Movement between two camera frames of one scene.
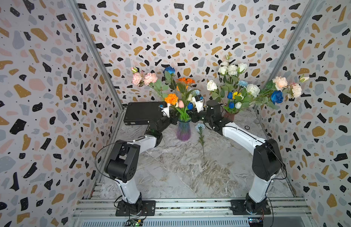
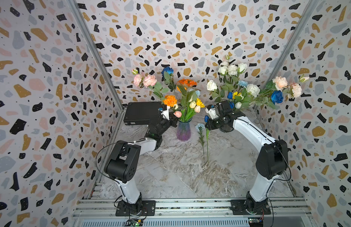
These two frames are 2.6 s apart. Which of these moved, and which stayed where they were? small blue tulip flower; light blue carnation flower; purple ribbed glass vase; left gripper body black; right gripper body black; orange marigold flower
Moved: right gripper body black; small blue tulip flower
Stayed: left gripper body black; purple ribbed glass vase; light blue carnation flower; orange marigold flower
